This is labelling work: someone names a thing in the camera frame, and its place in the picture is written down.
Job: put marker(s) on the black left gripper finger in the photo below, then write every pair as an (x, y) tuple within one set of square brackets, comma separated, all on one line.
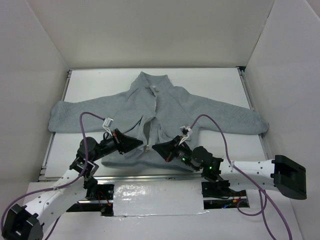
[(127, 142), (130, 151)]

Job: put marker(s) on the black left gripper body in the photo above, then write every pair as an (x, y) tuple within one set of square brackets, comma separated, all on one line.
[(119, 141)]

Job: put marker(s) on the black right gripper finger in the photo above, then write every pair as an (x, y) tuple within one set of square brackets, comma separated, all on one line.
[(166, 155), (164, 147)]

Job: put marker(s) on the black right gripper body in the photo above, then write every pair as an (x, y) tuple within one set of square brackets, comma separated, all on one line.
[(173, 148)]

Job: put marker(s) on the grey zip-up fleece jacket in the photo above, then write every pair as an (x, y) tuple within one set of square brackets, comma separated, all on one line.
[(153, 110)]

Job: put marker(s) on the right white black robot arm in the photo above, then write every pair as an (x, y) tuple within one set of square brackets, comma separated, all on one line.
[(280, 174)]

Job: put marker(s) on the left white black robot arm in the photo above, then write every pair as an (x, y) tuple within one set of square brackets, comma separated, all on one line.
[(31, 220)]

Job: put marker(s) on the silver foil tape sheet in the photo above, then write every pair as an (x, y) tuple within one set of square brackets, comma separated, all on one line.
[(158, 198)]

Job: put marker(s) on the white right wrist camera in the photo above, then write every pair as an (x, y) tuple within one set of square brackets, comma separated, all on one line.
[(186, 133)]

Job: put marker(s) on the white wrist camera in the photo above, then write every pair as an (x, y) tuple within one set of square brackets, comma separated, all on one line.
[(186, 133), (107, 125)]

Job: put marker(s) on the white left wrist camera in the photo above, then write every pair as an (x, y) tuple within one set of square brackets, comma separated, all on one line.
[(107, 125)]

